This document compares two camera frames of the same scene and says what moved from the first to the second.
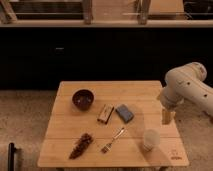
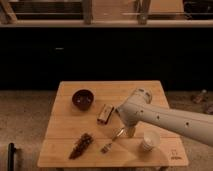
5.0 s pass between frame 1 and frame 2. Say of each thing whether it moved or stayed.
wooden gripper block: moved
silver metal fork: stayed
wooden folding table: stayed
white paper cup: stayed
